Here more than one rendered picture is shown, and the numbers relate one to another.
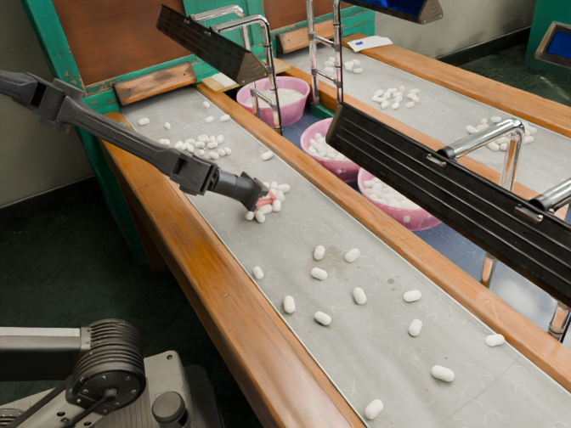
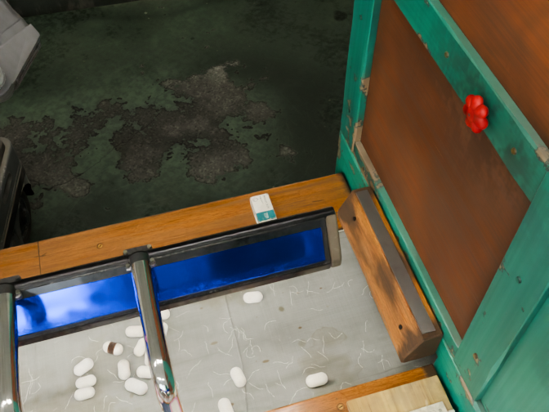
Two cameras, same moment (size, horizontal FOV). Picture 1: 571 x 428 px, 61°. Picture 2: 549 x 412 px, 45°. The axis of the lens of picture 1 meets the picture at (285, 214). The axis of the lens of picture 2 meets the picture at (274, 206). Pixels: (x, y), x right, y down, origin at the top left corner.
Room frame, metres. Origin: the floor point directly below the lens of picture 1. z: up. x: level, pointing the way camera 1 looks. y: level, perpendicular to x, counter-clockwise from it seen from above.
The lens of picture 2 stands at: (1.66, -0.20, 1.75)
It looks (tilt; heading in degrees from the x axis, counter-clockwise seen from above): 52 degrees down; 99
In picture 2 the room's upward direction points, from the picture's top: straight up
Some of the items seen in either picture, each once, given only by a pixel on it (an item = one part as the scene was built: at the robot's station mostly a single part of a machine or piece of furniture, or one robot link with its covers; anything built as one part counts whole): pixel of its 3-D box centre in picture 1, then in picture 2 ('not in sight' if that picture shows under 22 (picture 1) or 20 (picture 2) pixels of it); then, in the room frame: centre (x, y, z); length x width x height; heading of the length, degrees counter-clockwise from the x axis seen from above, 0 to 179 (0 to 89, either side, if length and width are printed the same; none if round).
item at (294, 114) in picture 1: (274, 103); not in sight; (1.65, -0.02, 0.72); 0.27 x 0.27 x 0.10
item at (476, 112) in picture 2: not in sight; (478, 113); (1.79, 0.35, 1.24); 0.04 x 0.02 x 0.04; 116
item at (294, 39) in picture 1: (309, 34); not in sight; (2.04, -0.21, 0.83); 0.30 x 0.06 x 0.07; 116
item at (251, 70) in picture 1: (201, 36); (83, 285); (1.37, 0.16, 1.08); 0.62 x 0.08 x 0.07; 26
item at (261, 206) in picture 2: not in sight; (263, 210); (1.52, 0.53, 0.78); 0.06 x 0.04 x 0.02; 116
